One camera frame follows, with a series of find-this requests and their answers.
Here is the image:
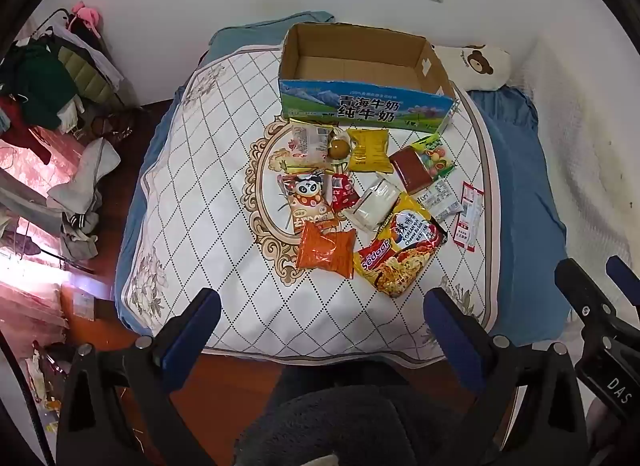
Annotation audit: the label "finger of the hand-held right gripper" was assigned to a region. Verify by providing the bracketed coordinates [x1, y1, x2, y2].
[554, 258, 623, 341]
[606, 256, 640, 307]

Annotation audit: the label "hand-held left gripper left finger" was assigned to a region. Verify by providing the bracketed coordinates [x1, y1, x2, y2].
[55, 288, 223, 466]

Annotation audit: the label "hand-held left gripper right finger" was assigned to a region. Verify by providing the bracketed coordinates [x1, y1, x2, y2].
[422, 287, 588, 466]

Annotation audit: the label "yellow instant noodle packet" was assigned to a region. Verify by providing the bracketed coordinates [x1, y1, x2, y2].
[353, 193, 447, 297]

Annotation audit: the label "orange snack packet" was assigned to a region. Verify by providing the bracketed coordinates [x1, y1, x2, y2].
[296, 221, 357, 279]

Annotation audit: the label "silver white snack packet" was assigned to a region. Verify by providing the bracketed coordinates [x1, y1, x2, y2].
[342, 177, 403, 233]

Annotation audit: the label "dark red sauce packet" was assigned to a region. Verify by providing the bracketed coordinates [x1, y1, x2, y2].
[389, 146, 433, 195]

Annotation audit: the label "panda print snack packet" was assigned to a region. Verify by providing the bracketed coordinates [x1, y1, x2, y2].
[277, 169, 336, 231]

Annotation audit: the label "small red snack packet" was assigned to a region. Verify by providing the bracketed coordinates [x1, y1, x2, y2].
[330, 172, 361, 211]

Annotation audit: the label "yellow snack packet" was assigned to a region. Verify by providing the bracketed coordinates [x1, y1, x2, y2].
[346, 128, 393, 173]

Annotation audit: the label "pale bread packet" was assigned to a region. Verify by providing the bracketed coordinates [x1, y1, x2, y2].
[287, 118, 336, 169]

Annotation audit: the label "cardboard box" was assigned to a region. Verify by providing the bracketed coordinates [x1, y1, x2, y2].
[277, 23, 461, 134]

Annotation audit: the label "blue bed sheet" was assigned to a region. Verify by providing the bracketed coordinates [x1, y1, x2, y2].
[115, 10, 568, 362]

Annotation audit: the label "person's dark fleece pants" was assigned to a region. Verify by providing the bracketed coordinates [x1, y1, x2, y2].
[235, 361, 501, 466]

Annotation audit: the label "red white strip sachet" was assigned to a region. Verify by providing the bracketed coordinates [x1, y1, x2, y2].
[454, 182, 484, 251]

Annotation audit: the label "white printed quilt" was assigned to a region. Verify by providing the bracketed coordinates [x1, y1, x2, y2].
[116, 40, 501, 364]

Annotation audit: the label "small white sachet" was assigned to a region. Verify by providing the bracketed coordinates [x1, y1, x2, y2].
[420, 181, 463, 221]

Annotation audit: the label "green candy packet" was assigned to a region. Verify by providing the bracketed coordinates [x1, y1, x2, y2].
[412, 135, 457, 179]

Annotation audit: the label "grey white clothes pile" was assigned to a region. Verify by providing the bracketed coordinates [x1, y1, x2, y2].
[47, 138, 121, 261]

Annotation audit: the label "brown egg packet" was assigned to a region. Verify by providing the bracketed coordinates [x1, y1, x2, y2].
[325, 128, 353, 171]

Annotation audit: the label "bear print pillow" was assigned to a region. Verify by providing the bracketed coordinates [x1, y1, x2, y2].
[432, 43, 513, 92]

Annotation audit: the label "olive puffer jacket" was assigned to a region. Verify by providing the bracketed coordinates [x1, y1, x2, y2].
[57, 43, 118, 101]

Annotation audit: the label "dark green garment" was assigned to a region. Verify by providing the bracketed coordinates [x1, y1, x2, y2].
[0, 40, 78, 131]

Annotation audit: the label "teal blue cloth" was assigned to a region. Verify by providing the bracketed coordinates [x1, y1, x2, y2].
[207, 10, 335, 64]

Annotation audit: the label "pink plush toy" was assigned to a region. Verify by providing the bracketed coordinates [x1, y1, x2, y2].
[71, 2, 102, 36]

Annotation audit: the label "pile of clothes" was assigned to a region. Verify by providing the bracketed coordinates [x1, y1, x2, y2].
[0, 0, 136, 267]

